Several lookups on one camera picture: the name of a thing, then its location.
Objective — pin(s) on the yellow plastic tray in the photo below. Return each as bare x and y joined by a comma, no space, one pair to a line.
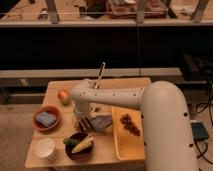
127,145

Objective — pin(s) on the orange bowl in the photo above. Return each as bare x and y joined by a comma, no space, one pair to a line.
49,109

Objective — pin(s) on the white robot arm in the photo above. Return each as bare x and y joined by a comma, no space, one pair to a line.
166,123

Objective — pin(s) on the dark brown bowl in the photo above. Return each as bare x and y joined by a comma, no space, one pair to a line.
82,155

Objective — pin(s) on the brown crumbs pile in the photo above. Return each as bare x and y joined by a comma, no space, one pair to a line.
129,125

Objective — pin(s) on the blue sponge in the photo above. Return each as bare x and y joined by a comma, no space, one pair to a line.
46,119

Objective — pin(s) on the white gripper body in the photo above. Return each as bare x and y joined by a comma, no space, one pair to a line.
81,110

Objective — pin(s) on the green cucumber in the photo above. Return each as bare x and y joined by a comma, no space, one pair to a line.
68,141

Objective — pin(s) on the white spoon in cup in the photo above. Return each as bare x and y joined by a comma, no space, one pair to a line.
100,75

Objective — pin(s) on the yellow corn cob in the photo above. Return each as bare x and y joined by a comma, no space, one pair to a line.
83,145

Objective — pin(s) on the white paper cup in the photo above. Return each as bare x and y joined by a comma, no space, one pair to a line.
45,149

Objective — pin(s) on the red yellow apple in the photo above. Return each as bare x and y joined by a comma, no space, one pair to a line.
63,97

